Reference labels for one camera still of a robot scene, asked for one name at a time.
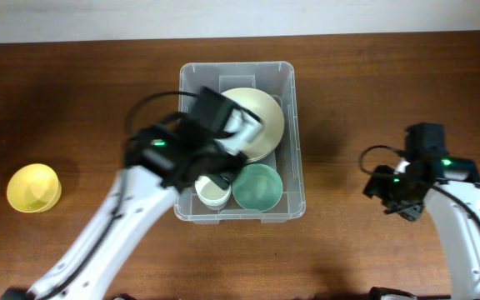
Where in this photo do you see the clear plastic storage bin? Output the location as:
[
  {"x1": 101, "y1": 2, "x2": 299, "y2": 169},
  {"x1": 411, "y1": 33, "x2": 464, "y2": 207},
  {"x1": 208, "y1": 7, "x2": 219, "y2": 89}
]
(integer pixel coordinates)
[{"x1": 174, "y1": 61, "x2": 306, "y2": 224}]

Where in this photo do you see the beige bowl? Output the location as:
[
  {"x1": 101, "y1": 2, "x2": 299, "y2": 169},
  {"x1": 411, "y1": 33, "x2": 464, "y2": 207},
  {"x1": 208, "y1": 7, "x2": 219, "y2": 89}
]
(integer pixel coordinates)
[
  {"x1": 243, "y1": 144, "x2": 280, "y2": 165},
  {"x1": 222, "y1": 87, "x2": 284, "y2": 153}
]

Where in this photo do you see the yellow bowl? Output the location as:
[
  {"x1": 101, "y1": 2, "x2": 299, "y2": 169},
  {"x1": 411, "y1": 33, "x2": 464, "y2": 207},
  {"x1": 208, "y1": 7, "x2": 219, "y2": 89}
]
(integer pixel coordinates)
[{"x1": 6, "y1": 163, "x2": 62, "y2": 213}]

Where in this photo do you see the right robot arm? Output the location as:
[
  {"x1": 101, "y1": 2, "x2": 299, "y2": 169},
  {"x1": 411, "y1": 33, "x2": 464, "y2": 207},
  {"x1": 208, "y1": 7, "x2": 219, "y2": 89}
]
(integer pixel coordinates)
[{"x1": 363, "y1": 122, "x2": 480, "y2": 299}]

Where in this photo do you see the mint green cup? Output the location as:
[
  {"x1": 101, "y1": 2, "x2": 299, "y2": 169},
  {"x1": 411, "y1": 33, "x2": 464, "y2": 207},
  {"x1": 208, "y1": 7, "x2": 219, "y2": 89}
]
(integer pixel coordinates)
[{"x1": 199, "y1": 196, "x2": 228, "y2": 210}]

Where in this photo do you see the beige cup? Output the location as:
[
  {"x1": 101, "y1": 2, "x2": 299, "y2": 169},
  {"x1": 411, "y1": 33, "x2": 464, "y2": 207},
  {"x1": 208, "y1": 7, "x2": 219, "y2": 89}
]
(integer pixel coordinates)
[{"x1": 194, "y1": 176, "x2": 232, "y2": 199}]

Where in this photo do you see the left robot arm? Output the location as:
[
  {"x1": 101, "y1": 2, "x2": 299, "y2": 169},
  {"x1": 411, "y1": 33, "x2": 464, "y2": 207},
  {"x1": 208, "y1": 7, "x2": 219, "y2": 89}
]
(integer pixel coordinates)
[{"x1": 2, "y1": 87, "x2": 264, "y2": 299}]

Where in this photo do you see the grey cup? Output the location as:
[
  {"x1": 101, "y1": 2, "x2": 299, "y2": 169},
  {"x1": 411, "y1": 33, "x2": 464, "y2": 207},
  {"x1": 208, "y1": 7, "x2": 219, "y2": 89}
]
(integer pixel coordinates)
[{"x1": 203, "y1": 202, "x2": 227, "y2": 210}]

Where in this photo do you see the mint green bowl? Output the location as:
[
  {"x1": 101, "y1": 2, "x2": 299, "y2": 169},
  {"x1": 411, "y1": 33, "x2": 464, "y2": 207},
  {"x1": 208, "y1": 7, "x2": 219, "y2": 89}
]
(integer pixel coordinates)
[{"x1": 232, "y1": 163, "x2": 283, "y2": 212}]

